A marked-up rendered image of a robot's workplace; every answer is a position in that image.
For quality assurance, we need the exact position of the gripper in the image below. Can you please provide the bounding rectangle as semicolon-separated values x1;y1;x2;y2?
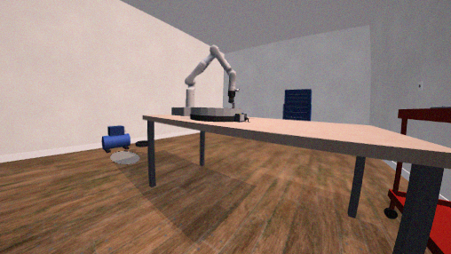
228;86;240;108

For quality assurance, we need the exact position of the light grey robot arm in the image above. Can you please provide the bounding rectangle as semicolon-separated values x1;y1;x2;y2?
185;45;236;107

